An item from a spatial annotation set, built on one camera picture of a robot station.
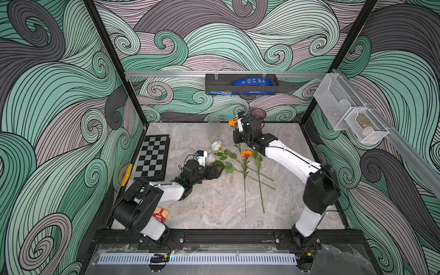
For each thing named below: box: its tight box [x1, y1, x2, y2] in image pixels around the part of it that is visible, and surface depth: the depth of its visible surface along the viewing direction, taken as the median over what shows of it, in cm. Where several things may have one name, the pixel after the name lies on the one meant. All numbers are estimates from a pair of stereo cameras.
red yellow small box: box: [152, 206, 170, 223], surface depth 81 cm
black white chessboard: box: [132, 134, 171, 182], surface depth 99 cm
